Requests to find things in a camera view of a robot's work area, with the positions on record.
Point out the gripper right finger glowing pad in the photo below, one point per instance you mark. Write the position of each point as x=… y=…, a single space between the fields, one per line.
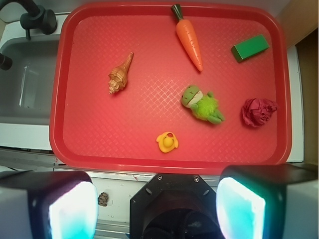
x=269 y=201

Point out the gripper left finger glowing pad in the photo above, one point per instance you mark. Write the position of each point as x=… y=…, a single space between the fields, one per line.
x=47 y=205

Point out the green rectangular block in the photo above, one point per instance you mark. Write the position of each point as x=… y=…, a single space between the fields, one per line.
x=249 y=48

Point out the small brown pinecone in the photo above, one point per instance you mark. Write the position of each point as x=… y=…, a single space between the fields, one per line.
x=103 y=199

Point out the crumpled dark red paper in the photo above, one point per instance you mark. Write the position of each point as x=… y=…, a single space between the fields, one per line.
x=257 y=112

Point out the grey sink basin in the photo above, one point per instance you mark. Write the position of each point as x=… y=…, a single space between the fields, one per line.
x=26 y=88

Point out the green plush frog toy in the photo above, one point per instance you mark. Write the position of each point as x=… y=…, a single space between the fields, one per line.
x=203 y=106

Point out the yellow rubber duck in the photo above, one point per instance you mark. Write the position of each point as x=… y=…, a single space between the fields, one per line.
x=167 y=142

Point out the golden spiral seashell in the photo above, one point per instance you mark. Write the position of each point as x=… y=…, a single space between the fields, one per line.
x=118 y=77

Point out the red plastic tray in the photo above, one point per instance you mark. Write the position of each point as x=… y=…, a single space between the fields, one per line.
x=90 y=128

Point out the black faucet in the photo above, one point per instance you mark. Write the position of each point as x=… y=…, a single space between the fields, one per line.
x=36 y=17

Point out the orange toy carrot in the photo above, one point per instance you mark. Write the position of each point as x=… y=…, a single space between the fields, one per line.
x=187 y=36

